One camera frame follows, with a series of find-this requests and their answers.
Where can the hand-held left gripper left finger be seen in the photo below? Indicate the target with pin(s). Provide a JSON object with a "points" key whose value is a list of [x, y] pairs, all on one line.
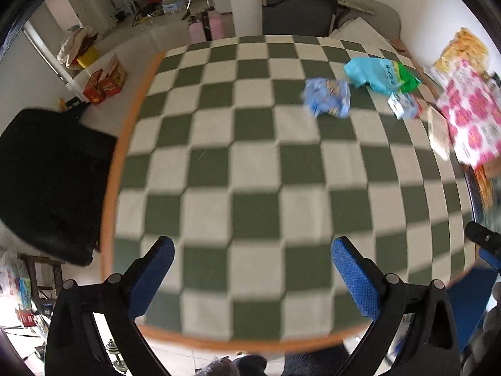
{"points": [[153, 278]]}

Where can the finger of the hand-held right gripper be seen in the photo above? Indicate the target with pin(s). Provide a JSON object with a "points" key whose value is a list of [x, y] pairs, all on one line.
{"points": [[492, 259], [483, 237]]}

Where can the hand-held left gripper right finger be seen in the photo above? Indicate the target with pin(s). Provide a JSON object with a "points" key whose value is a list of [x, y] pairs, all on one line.
{"points": [[354, 278]]}

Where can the person's right forearm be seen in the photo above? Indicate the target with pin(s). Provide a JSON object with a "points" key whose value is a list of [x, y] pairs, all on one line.
{"points": [[485, 344]]}

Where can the red orange flat box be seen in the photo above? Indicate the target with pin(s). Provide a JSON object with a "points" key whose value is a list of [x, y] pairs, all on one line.
{"points": [[485, 186]]}

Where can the blue chair seat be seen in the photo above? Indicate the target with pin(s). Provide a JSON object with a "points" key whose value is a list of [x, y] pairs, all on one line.
{"points": [[467, 309]]}

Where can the metal dumbbell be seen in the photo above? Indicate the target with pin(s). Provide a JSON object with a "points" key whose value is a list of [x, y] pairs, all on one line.
{"points": [[116, 356]]}

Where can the person's dark clothing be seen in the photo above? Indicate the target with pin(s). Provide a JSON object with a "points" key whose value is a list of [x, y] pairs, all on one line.
{"points": [[305, 362]]}

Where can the grey fuzzy slipper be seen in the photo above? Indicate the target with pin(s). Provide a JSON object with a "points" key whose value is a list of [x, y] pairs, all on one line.
{"points": [[217, 367]]}

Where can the wooden stool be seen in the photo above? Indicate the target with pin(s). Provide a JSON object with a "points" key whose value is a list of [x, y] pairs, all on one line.
{"points": [[41, 274]]}

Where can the flat cream box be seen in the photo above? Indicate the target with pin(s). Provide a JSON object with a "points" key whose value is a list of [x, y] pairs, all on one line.
{"points": [[438, 133]]}

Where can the pink flower print bag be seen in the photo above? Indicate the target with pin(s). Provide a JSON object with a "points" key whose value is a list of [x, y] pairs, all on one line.
{"points": [[473, 117]]}

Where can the teal packet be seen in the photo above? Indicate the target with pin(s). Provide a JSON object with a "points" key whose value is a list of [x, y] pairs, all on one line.
{"points": [[25, 293]]}

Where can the black covered chair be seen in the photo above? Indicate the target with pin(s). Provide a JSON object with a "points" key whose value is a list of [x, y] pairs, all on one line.
{"points": [[51, 184]]}

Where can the green white checkered tablecloth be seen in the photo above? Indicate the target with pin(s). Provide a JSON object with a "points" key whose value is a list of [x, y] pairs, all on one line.
{"points": [[254, 164]]}

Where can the small blue white carton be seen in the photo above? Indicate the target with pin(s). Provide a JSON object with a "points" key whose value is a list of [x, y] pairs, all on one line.
{"points": [[405, 105]]}

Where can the blue snack wrapper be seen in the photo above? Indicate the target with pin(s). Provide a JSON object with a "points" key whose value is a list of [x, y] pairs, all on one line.
{"points": [[327, 98]]}

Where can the yellow snack bag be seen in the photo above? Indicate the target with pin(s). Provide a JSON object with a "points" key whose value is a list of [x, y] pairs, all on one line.
{"points": [[464, 51]]}

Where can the black yellow floor tool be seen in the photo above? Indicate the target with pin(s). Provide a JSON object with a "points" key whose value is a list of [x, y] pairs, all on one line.
{"points": [[72, 105]]}

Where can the teal plastic bag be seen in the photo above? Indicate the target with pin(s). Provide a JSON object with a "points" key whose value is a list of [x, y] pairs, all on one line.
{"points": [[375, 74]]}

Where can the red gift box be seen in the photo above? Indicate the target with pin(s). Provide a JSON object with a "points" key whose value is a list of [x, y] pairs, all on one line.
{"points": [[113, 78], [94, 90]]}

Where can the pink suitcase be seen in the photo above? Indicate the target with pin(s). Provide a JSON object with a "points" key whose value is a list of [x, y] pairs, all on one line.
{"points": [[216, 25]]}

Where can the grey folding bed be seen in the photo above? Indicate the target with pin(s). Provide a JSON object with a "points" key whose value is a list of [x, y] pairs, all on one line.
{"points": [[297, 13]]}

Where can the light blue box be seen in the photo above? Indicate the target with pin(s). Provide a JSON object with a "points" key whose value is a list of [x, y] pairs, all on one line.
{"points": [[174, 7]]}

